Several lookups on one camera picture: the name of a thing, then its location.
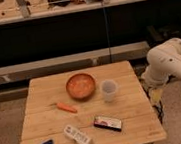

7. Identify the wooden folding table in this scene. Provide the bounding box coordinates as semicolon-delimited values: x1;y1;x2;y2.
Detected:
20;61;167;144

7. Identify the long metal shelf rack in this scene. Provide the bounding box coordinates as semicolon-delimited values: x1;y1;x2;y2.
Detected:
0;0;181;84

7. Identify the orange ceramic bowl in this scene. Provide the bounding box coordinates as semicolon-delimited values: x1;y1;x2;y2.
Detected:
66;73;96;100

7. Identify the orange chili pepper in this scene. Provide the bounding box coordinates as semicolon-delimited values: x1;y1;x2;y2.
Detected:
50;102;77;113

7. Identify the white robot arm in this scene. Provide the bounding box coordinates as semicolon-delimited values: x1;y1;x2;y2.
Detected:
141;37;181;106

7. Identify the white plastic bottle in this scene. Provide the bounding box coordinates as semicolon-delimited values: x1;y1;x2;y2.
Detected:
63;125;96;144

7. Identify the clear plastic measuring cup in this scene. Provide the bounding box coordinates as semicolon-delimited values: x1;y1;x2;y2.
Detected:
100;79;119;102

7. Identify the dark rectangular snack box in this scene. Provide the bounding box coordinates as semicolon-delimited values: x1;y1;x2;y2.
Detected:
93;115;123;132

